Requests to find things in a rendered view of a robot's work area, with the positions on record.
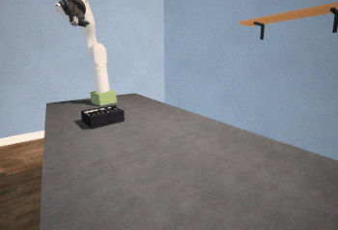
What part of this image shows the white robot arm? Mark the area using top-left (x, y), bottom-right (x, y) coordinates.
top-left (54, 0), bottom-right (109, 93)

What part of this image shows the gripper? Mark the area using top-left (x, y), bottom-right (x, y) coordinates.
top-left (59, 0), bottom-right (90, 27)

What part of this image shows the black lighting desk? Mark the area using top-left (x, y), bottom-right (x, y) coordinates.
top-left (81, 105), bottom-right (125, 129)

